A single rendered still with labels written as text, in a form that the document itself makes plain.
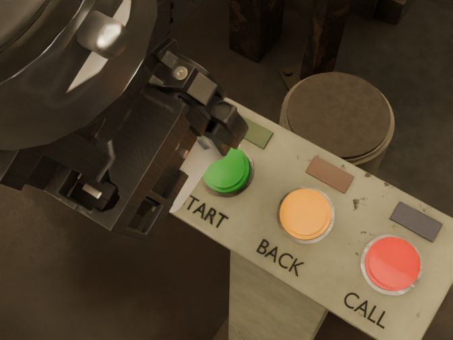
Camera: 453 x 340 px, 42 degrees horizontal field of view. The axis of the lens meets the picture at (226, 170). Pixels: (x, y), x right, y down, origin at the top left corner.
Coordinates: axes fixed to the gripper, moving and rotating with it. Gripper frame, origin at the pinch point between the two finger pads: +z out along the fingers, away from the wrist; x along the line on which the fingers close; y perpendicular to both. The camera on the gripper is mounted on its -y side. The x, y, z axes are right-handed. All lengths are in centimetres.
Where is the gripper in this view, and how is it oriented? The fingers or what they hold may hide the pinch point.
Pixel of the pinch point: (203, 135)
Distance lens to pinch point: 38.9
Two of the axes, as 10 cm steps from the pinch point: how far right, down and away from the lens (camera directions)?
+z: 1.9, 2.2, 9.6
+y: -5.0, 8.6, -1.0
